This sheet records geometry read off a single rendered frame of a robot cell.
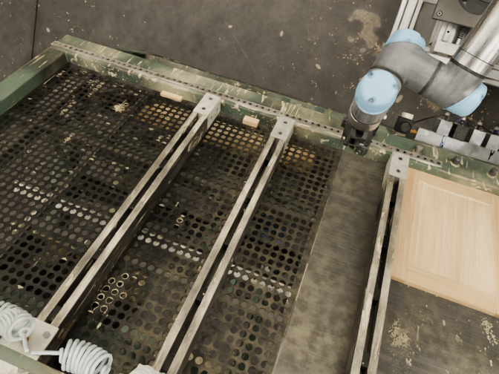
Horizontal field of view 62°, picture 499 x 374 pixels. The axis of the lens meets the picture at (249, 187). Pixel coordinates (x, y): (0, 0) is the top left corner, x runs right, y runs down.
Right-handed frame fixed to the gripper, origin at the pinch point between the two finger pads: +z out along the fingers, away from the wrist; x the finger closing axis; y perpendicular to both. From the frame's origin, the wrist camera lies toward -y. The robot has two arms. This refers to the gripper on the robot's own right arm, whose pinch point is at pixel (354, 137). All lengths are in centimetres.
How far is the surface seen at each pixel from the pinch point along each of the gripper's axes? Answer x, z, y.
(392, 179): 17.7, 30.0, -0.7
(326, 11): -32, 95, -102
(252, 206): -22.1, 14.2, 25.5
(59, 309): -55, -10, 68
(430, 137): 30, 50, -28
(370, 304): 17.6, 5.5, 41.2
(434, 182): 34, 40, -8
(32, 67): -126, 31, -1
